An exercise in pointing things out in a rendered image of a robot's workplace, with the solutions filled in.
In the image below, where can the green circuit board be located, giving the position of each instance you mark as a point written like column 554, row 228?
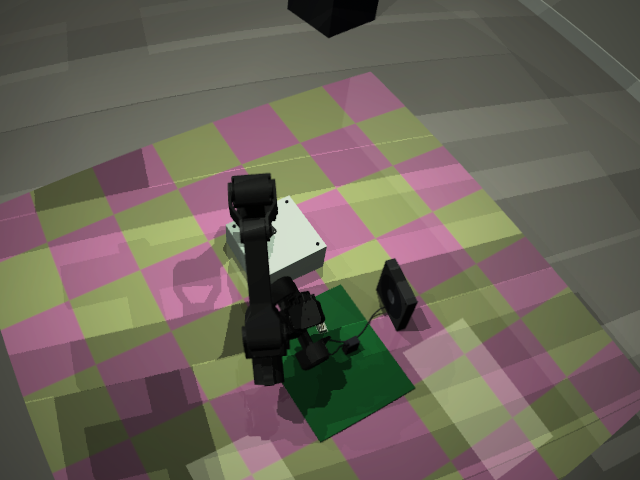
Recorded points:
column 344, row 389

